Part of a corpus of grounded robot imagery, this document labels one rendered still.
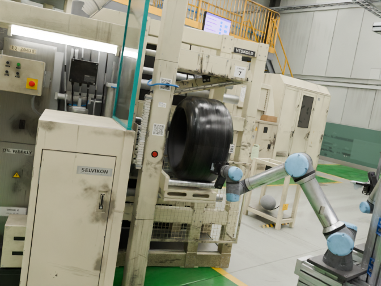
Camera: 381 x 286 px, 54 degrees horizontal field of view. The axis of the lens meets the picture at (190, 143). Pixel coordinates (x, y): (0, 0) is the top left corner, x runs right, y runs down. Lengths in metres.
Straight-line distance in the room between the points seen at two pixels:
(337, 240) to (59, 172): 1.31
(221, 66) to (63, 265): 1.73
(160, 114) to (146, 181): 0.44
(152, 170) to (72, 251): 0.88
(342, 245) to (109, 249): 1.09
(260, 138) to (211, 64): 4.62
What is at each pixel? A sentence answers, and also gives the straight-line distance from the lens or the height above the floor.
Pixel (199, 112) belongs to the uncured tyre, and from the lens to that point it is 2.34.
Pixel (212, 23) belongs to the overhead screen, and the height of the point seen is 2.72.
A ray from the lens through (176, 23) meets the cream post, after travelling 2.44.
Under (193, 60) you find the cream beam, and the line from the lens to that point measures 2.73.
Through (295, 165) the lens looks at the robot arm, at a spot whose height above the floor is 1.20.
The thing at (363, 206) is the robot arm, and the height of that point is 0.95.
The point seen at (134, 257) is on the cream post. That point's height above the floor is 0.36.
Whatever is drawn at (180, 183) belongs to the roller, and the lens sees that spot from 2.43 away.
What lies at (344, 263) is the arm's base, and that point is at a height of 0.75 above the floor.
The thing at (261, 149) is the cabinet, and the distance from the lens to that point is 7.35.
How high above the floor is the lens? 1.45
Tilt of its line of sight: 7 degrees down
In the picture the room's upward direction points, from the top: 9 degrees clockwise
